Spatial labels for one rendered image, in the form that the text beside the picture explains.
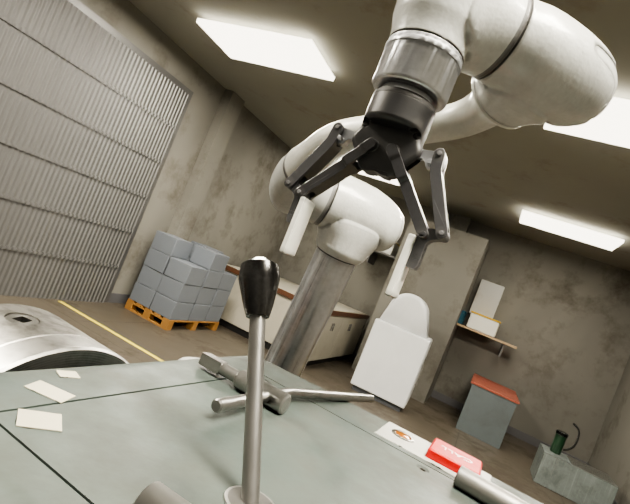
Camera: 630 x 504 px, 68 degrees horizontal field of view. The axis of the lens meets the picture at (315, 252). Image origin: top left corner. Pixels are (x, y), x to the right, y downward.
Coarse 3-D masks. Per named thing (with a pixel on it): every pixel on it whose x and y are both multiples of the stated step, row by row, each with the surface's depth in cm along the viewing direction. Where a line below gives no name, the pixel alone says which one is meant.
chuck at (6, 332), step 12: (0, 312) 51; (12, 312) 52; (24, 312) 53; (36, 312) 54; (48, 312) 58; (0, 324) 48; (12, 324) 49; (24, 324) 50; (36, 324) 51; (48, 324) 52; (60, 324) 54; (0, 336) 46; (12, 336) 47; (24, 336) 47; (36, 336) 48; (84, 336) 54
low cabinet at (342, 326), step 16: (288, 288) 717; (240, 304) 681; (288, 304) 654; (336, 304) 786; (224, 320) 689; (240, 320) 676; (272, 320) 658; (336, 320) 681; (352, 320) 758; (272, 336) 655; (320, 336) 642; (336, 336) 710; (352, 336) 793; (320, 352) 667; (336, 352) 740; (352, 352) 831
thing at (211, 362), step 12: (204, 360) 52; (216, 360) 51; (216, 372) 51; (228, 372) 50; (240, 372) 50; (240, 384) 49; (264, 384) 49; (276, 396) 47; (288, 396) 48; (276, 408) 47
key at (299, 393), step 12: (228, 396) 42; (240, 396) 43; (264, 396) 46; (300, 396) 54; (312, 396) 56; (324, 396) 58; (336, 396) 60; (348, 396) 62; (360, 396) 64; (372, 396) 67; (216, 408) 40; (228, 408) 41
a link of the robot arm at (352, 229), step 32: (352, 192) 101; (320, 224) 104; (352, 224) 101; (384, 224) 103; (320, 256) 107; (352, 256) 104; (320, 288) 107; (288, 320) 110; (320, 320) 109; (288, 352) 110
